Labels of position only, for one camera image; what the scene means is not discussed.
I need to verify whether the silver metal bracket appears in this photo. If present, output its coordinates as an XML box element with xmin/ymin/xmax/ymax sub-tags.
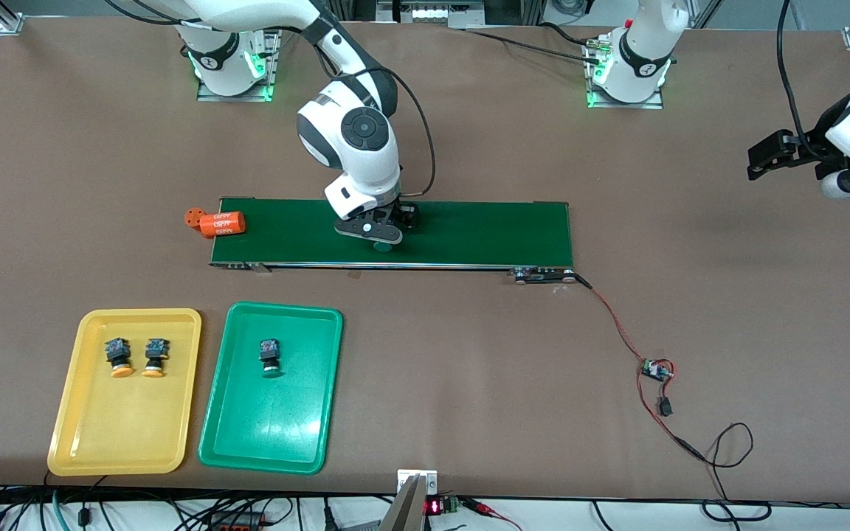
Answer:
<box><xmin>397</xmin><ymin>469</ymin><xmax>438</xmax><ymax>493</ymax></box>

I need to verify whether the red clip lead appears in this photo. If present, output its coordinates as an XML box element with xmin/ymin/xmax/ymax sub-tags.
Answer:
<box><xmin>462</xmin><ymin>498</ymin><xmax>523</xmax><ymax>531</ymax></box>

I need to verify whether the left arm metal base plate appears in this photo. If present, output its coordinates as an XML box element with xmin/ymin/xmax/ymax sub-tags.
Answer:
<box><xmin>586</xmin><ymin>37</ymin><xmax>666</xmax><ymax>110</ymax></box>

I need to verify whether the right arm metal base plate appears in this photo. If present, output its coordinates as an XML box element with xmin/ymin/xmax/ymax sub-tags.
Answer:
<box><xmin>196</xmin><ymin>22</ymin><xmax>282</xmax><ymax>103</ymax></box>

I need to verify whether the black table cable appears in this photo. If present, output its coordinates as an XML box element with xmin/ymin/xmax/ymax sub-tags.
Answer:
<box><xmin>462</xmin><ymin>28</ymin><xmax>603</xmax><ymax>66</ymax></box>

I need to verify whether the yellow mushroom push button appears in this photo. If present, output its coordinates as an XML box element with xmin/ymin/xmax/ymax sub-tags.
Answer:
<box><xmin>140</xmin><ymin>338</ymin><xmax>170</xmax><ymax>379</ymax></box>
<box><xmin>103</xmin><ymin>338</ymin><xmax>136</xmax><ymax>380</ymax></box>

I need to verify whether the green conveyor belt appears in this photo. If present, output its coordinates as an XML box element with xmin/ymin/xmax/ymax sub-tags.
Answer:
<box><xmin>209</xmin><ymin>197</ymin><xmax>577</xmax><ymax>285</ymax></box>

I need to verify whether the green plastic tray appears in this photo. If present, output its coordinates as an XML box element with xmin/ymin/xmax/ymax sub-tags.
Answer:
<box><xmin>198</xmin><ymin>301</ymin><xmax>345</xmax><ymax>475</ymax></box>

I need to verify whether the yellow plastic tray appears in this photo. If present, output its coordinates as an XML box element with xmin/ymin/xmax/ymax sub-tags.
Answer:
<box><xmin>47</xmin><ymin>308</ymin><xmax>203</xmax><ymax>476</ymax></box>

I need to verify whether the orange connector block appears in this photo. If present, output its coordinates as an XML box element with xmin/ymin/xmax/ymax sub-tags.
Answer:
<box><xmin>207</xmin><ymin>511</ymin><xmax>265</xmax><ymax>531</ymax></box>

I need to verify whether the grey metal bar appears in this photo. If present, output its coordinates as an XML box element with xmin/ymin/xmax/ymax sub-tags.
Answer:
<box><xmin>379</xmin><ymin>476</ymin><xmax>429</xmax><ymax>531</ymax></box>

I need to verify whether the aluminium frame rack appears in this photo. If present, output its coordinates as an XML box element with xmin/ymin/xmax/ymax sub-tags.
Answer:
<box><xmin>325</xmin><ymin>0</ymin><xmax>544</xmax><ymax>30</ymax></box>

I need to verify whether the red black power wire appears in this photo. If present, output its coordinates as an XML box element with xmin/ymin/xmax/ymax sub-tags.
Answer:
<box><xmin>573</xmin><ymin>273</ymin><xmax>754</xmax><ymax>502</ymax></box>

